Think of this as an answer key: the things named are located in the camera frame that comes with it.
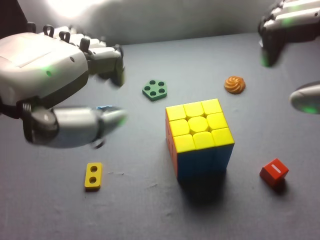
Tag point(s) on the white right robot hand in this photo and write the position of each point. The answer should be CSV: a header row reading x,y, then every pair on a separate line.
x,y
287,25

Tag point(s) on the orange swirl cookie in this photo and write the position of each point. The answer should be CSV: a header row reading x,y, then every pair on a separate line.
x,y
235,85

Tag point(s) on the grey table cloth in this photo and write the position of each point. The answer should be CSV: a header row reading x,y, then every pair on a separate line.
x,y
150,212

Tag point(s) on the small red block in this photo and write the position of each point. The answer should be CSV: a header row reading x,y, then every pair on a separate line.
x,y
271,175

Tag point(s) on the light blue toy brick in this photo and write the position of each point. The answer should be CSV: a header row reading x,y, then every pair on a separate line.
x,y
102,107

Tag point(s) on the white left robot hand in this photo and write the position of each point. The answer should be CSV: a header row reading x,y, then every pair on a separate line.
x,y
37,62

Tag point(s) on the yellow block with two holes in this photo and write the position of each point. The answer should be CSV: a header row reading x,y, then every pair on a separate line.
x,y
93,174

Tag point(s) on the Rubik's cube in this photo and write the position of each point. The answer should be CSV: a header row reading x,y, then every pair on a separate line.
x,y
197,125

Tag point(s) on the green pentagon block with holes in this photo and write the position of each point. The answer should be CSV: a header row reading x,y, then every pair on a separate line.
x,y
155,88

